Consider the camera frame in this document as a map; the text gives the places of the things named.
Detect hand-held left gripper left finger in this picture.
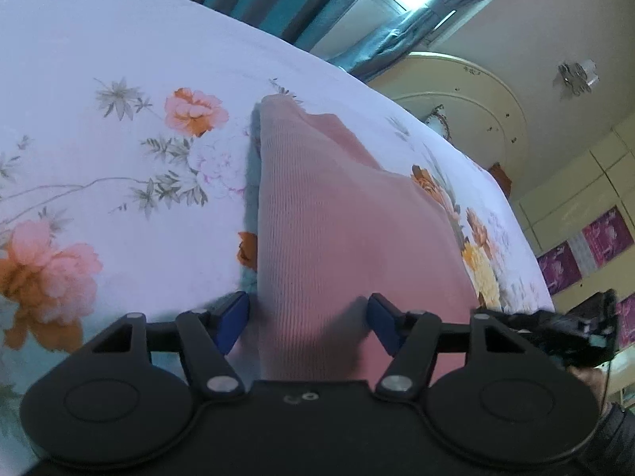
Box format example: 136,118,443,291
86,291,250,400

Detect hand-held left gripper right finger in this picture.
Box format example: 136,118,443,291
366,294,539,401

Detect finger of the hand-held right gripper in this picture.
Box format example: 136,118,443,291
492,309,560,334

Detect pink knit shirt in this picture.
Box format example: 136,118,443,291
254,93,480,388

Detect person's right hand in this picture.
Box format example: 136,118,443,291
568,364,605,407

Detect wardrobe with purple floral panels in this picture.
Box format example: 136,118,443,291
510,113,635,410

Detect floral bed sheet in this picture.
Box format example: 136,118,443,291
0,0,557,476

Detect cream round headboard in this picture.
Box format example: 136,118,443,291
369,52,529,195

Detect tied teal curtain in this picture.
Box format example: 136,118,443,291
327,0,493,81

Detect silver wall ornament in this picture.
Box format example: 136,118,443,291
556,58,600,96

